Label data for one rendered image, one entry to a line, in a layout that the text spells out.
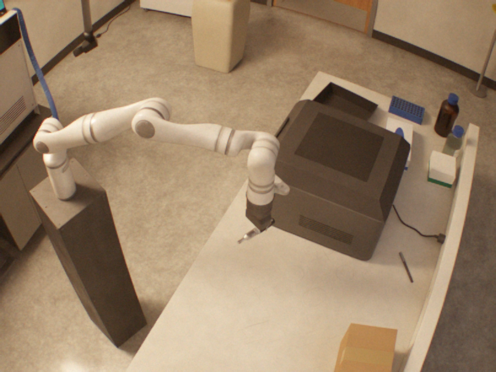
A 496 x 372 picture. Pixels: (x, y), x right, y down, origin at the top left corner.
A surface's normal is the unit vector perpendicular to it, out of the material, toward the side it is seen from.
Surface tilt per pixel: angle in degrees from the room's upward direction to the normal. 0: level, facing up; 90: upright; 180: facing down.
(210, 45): 93
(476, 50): 90
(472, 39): 90
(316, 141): 0
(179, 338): 0
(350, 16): 90
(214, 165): 0
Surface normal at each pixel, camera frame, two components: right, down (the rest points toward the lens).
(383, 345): 0.06, -0.64
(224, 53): -0.39, 0.73
